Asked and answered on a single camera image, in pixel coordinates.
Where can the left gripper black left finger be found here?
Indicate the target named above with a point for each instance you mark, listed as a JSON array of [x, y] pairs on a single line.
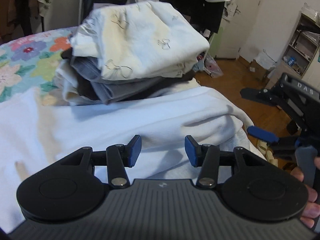
[[77, 184]]

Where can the beige shelf unit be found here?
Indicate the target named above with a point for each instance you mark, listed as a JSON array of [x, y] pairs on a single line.
[[300, 49]]

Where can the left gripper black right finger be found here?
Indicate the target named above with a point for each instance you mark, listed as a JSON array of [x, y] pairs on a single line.
[[247, 184]]

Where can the floral bedspread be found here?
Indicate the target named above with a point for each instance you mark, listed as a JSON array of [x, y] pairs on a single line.
[[31, 61]]

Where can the cardboard box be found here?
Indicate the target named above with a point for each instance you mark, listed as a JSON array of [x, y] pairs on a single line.
[[262, 65]]

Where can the person's right hand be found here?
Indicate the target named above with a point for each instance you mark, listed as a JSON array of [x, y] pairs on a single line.
[[312, 209]]

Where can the grey folded garment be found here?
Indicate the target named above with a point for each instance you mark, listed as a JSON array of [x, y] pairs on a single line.
[[92, 86]]

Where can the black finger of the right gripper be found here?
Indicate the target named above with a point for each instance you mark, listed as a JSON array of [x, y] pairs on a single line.
[[262, 134]]

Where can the white printed folded cloth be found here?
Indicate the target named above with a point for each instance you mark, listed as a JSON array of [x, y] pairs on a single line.
[[137, 41]]

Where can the white fleece garment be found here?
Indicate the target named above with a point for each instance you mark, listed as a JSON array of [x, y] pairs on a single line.
[[33, 136]]

